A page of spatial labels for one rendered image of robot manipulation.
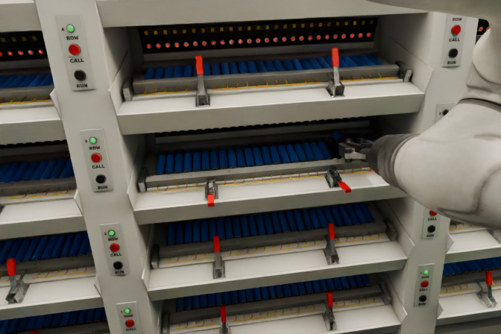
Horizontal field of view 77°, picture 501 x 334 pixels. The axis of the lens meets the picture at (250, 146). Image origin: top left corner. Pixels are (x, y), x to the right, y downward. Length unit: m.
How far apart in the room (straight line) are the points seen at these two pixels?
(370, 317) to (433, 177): 0.63
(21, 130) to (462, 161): 0.68
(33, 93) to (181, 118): 0.29
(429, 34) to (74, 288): 0.91
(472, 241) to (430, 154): 0.58
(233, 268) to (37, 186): 0.46
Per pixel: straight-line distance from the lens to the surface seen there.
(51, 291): 0.88
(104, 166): 0.67
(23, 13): 0.68
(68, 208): 0.75
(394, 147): 0.51
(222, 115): 0.62
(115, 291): 0.81
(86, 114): 0.65
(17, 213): 0.80
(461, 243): 0.97
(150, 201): 0.70
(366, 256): 0.85
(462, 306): 1.10
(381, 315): 0.99
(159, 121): 0.63
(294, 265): 0.80
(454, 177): 0.40
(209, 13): 0.61
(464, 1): 0.30
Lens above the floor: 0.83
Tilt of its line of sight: 17 degrees down
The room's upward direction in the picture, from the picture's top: 3 degrees counter-clockwise
